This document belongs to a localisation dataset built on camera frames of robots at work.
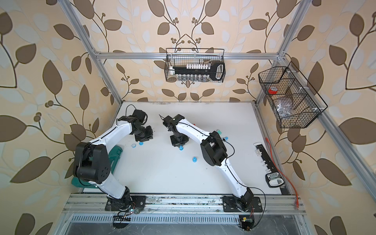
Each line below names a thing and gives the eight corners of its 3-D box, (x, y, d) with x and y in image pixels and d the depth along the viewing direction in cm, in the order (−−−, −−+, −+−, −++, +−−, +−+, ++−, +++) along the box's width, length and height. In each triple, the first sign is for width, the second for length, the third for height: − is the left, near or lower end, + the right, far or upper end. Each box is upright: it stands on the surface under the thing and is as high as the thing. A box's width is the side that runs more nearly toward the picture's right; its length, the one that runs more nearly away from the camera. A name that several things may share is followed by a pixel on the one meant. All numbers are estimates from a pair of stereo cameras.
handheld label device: (266, 186, 81) (267, 185, 80) (253, 144, 99) (254, 142, 97) (284, 186, 81) (286, 185, 80) (268, 144, 99) (270, 142, 97)
